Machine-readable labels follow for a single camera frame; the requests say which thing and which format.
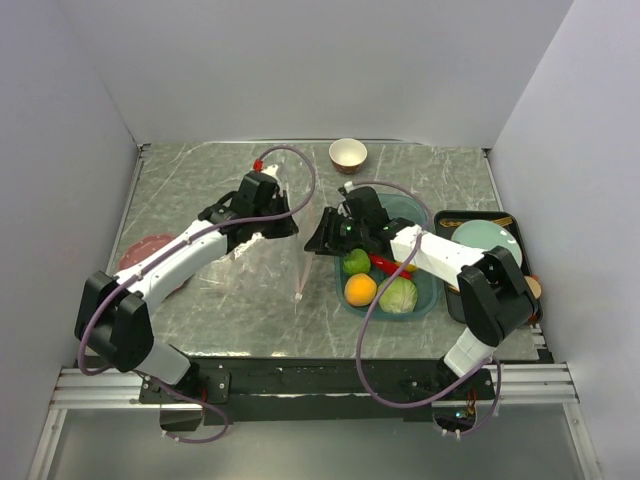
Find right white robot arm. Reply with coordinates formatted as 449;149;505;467
305;182;538;398

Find black serving tray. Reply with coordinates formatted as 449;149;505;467
434;210;542;301

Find pale green cabbage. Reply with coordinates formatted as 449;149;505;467
378;277;418;314

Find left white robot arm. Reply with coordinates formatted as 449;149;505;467
74;165;298;402

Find orange fruit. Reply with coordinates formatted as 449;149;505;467
343;273;377;307

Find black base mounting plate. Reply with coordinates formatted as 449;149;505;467
138;354;496;431

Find small green lettuce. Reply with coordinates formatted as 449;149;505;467
342;248;371;276

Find red chili pepper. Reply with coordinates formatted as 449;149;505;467
368;253;412;280

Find light green plate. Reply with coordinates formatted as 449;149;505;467
451;220;523;266

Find wooden chopsticks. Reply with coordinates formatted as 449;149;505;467
490;216;514;228

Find beige ceramic bowl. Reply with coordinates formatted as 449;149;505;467
328;138;368;175

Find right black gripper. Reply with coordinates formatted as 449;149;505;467
303;207;369;257

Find teal plastic food tray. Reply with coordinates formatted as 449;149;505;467
333;193;444;321

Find pink plate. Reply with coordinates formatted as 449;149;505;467
116;233;175;279

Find clear zip top bag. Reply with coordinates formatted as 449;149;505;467
202;149;319;303

